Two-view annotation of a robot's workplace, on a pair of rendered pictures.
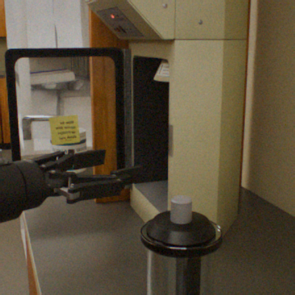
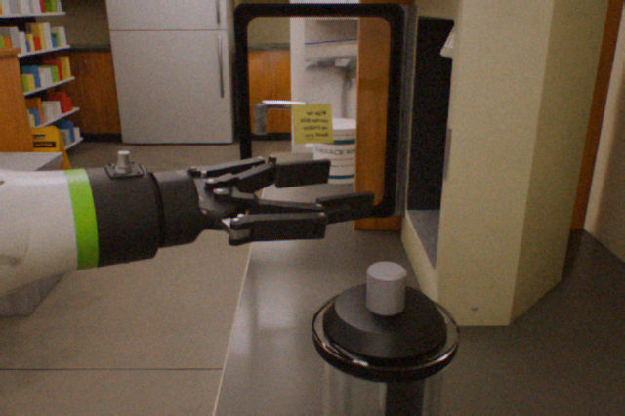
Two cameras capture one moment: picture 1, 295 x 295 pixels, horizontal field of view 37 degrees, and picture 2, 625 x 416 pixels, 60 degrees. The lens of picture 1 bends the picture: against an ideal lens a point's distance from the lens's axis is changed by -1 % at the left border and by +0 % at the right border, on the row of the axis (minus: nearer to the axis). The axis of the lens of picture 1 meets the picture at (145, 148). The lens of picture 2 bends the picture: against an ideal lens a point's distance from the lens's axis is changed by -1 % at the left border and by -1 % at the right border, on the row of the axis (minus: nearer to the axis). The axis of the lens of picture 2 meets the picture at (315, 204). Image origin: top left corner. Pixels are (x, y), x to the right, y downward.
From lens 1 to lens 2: 0.22 m
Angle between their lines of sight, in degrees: 18
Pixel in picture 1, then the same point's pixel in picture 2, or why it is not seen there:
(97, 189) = (282, 228)
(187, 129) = (477, 137)
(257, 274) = (566, 387)
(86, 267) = (304, 325)
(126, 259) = not seen: hidden behind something
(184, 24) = not seen: outside the picture
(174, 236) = (356, 338)
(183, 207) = (385, 287)
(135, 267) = not seen: hidden behind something
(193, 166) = (481, 197)
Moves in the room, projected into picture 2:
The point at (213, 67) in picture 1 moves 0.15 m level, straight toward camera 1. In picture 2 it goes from (530, 34) to (513, 41)
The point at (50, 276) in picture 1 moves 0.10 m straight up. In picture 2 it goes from (249, 332) to (246, 270)
